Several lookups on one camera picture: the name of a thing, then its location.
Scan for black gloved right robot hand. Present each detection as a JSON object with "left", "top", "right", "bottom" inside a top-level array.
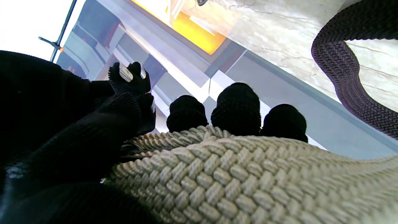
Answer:
[{"left": 0, "top": 50, "right": 156, "bottom": 187}]

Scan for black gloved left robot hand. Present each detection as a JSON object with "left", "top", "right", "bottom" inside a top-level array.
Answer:
[{"left": 0, "top": 82, "right": 308, "bottom": 224}]

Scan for beige woven belt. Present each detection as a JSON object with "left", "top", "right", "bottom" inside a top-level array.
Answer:
[{"left": 103, "top": 124, "right": 398, "bottom": 224}]

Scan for dark woven belt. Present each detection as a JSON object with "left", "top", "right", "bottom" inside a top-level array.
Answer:
[{"left": 311, "top": 0, "right": 398, "bottom": 140}]

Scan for black light stand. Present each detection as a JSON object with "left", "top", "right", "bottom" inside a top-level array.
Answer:
[{"left": 38, "top": 0, "right": 77, "bottom": 63}]

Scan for dark range hood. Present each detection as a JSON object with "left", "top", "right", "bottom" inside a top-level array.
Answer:
[{"left": 143, "top": 54, "right": 168, "bottom": 89}]

